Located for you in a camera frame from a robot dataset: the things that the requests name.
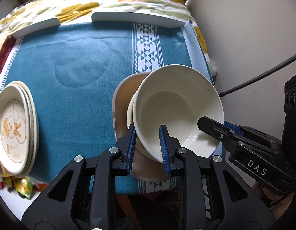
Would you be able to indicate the red patterned cloth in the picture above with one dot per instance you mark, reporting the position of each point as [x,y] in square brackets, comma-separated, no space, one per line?
[3,52]

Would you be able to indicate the orange snack packet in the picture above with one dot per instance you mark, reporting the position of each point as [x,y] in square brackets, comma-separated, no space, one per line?
[42,186]

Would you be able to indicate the white bowl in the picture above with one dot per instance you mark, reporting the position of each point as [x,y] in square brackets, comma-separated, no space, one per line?
[167,100]
[131,115]

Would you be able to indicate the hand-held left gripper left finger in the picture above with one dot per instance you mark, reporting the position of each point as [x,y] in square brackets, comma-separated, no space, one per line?
[130,148]

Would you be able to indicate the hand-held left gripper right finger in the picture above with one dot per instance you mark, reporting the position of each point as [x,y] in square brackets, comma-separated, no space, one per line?
[163,148]

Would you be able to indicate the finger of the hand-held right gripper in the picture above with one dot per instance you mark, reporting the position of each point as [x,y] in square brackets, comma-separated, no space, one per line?
[234,127]
[212,127]

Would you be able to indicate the yellow green snack packet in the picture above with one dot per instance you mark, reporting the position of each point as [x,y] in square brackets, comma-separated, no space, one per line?
[23,185]

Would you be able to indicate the stack of white duck plates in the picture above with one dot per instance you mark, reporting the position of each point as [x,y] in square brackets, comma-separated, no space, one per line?
[35,134]

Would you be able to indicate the duck print plate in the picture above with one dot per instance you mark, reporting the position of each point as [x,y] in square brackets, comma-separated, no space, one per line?
[11,129]

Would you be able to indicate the teal patterned blanket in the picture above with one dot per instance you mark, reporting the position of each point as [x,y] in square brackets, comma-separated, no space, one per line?
[78,76]

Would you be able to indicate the long white tray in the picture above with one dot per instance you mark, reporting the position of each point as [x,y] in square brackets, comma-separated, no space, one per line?
[35,27]
[138,18]

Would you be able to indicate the brown plate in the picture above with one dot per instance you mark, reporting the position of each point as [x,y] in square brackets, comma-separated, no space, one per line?
[122,105]

